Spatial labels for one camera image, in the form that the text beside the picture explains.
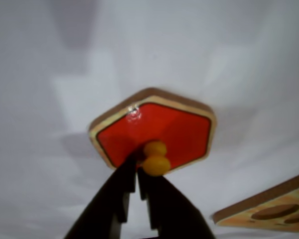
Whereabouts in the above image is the red hexagon piece yellow pin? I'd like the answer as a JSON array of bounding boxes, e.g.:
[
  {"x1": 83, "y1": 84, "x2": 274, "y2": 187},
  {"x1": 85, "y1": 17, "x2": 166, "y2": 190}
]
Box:
[{"x1": 88, "y1": 87, "x2": 219, "y2": 178}]

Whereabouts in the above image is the wooden shape puzzle board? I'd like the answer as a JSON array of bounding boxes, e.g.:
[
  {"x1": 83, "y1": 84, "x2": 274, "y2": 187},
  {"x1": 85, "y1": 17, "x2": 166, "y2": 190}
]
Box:
[{"x1": 211, "y1": 170, "x2": 299, "y2": 234}]

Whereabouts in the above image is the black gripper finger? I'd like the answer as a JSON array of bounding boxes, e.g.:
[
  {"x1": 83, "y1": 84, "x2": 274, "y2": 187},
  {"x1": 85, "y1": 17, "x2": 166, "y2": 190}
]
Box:
[
  {"x1": 63, "y1": 153, "x2": 137, "y2": 239},
  {"x1": 138, "y1": 170, "x2": 216, "y2": 239}
]

